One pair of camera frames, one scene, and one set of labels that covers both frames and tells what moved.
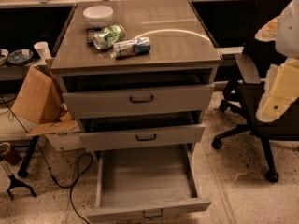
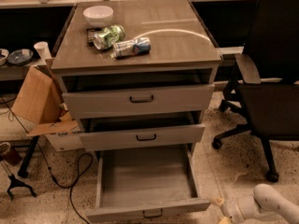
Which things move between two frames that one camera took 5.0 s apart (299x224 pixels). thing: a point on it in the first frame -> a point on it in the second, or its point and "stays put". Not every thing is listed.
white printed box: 66,141 stays put
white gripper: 288,36 -> 231,207
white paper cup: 42,48 stays put
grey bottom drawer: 146,182 stays put
